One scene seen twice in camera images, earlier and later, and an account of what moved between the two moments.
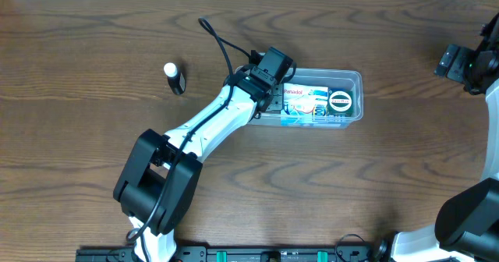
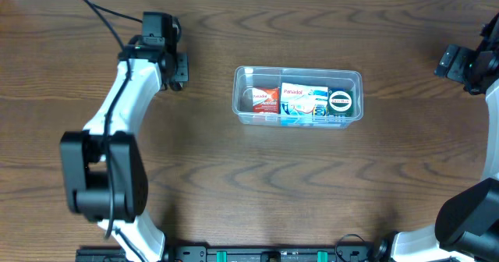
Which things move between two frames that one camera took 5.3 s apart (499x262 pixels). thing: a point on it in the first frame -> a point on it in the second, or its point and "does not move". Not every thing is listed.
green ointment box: [340, 102] does not move
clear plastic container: [316, 98] does not move
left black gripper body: [274, 99] -> [182, 69]
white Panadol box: [305, 100] does not move
